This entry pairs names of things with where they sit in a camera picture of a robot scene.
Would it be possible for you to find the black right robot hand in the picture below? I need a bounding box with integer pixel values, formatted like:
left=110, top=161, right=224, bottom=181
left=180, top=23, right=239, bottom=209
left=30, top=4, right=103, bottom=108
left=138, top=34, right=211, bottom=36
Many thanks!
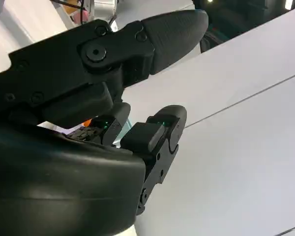
left=0, top=9, right=209, bottom=236

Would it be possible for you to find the lilac plate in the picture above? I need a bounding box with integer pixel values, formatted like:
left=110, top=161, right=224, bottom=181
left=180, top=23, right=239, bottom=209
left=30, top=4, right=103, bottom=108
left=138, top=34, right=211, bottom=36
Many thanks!
left=71, top=124, right=89, bottom=135

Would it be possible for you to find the pink box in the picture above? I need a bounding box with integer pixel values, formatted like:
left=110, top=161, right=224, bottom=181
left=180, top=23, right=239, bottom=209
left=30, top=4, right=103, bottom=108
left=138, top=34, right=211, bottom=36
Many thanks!
left=72, top=12, right=88, bottom=24

